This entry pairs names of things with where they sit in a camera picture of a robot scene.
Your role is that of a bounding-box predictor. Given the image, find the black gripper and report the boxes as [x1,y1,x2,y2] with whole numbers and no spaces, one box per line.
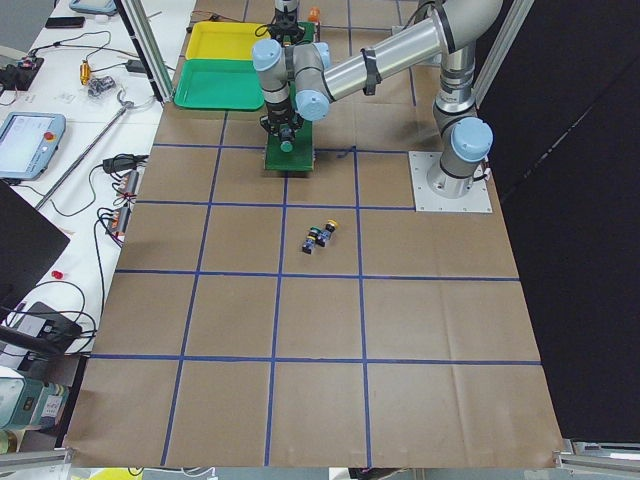
[260,112,304,140]

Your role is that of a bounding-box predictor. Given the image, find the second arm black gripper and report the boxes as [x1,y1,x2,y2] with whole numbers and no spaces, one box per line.
[267,19,306,44]

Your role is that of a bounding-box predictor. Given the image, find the green push button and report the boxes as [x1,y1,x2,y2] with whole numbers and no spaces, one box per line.
[278,125,295,153]

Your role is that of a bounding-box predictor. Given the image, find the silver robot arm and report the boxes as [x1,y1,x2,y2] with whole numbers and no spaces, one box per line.
[252,1,502,198]

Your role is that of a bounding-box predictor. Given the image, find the yellow plastic tray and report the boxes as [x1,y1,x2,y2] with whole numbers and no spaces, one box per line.
[185,21,270,60]

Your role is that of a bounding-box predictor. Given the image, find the green plastic tray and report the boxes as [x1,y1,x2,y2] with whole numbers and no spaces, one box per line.
[174,59,264,111]

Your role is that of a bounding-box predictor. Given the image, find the metal rod with claw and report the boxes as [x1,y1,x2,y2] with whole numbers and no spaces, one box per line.
[34,90,156,211]

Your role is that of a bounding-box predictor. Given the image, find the black power adapter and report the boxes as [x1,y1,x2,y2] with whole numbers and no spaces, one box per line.
[102,154,149,174]

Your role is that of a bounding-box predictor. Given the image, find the black phone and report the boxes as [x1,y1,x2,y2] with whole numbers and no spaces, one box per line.
[45,16,85,29]

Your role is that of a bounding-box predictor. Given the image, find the teach pendant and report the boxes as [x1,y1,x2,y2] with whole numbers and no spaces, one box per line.
[1,112,66,181]

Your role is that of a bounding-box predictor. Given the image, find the black laptop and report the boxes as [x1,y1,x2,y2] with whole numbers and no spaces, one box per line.
[0,182,70,308]

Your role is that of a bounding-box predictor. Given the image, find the black box device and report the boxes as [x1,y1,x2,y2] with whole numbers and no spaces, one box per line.
[8,302,82,355]

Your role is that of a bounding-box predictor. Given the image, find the aluminium frame post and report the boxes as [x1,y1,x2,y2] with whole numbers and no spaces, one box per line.
[114,0,173,104]

